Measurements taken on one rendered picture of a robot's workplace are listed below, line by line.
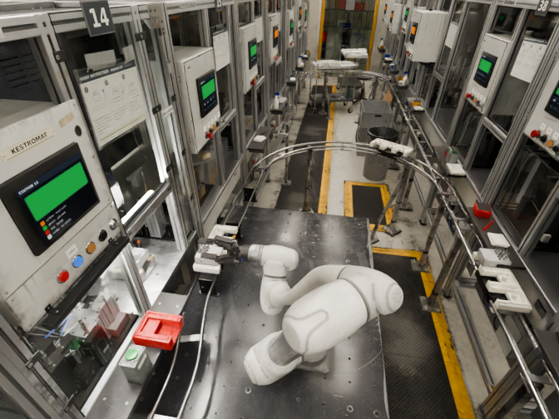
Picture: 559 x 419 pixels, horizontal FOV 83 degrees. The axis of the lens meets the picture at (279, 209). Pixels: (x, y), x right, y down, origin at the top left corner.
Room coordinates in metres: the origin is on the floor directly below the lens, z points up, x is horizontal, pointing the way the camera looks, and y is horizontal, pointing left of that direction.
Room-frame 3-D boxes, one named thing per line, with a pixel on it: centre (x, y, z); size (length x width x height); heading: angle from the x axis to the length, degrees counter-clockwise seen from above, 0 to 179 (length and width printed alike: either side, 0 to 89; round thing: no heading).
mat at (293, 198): (5.63, -0.68, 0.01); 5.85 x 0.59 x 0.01; 171
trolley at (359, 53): (7.72, -1.64, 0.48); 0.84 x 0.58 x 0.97; 179
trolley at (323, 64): (6.52, -1.03, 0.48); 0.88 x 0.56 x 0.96; 99
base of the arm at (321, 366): (0.84, -0.15, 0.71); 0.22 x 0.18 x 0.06; 171
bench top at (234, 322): (1.23, -0.02, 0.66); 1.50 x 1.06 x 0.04; 171
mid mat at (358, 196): (3.07, -1.03, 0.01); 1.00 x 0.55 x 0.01; 171
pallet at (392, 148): (2.74, -1.03, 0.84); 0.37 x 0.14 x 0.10; 49
